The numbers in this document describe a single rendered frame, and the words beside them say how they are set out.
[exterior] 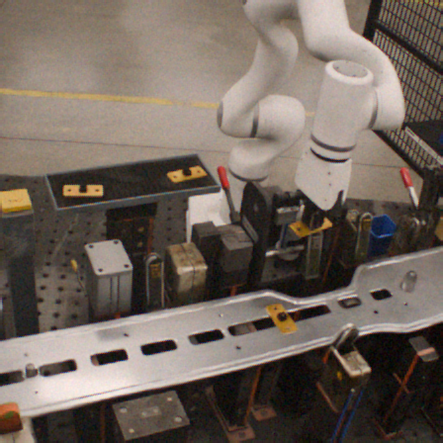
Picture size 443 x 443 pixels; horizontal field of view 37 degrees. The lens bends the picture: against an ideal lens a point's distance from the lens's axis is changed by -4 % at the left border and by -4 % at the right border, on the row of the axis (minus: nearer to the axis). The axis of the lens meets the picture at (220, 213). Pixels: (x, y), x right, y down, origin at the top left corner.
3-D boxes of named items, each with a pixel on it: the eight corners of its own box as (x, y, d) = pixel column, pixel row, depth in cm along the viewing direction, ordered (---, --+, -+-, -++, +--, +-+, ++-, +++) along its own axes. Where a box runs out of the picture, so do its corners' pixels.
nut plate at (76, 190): (63, 196, 140) (63, 192, 139) (63, 186, 143) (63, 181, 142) (103, 197, 142) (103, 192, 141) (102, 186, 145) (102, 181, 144)
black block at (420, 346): (385, 449, 153) (424, 371, 136) (361, 415, 161) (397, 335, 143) (411, 440, 156) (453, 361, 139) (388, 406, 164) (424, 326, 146)
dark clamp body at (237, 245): (205, 373, 166) (223, 258, 143) (185, 335, 176) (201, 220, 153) (243, 363, 170) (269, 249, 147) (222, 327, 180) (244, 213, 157)
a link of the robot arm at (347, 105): (354, 124, 122) (307, 121, 121) (371, 59, 114) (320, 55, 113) (367, 149, 116) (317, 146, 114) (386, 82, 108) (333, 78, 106)
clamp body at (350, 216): (317, 342, 179) (352, 235, 157) (298, 313, 187) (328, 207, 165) (346, 334, 183) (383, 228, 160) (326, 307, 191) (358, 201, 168)
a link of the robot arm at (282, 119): (224, 154, 194) (237, 83, 178) (288, 157, 197) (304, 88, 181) (229, 182, 185) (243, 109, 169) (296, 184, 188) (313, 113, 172)
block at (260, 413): (256, 422, 155) (279, 341, 138) (234, 382, 165) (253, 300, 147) (277, 416, 158) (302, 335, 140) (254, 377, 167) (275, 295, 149)
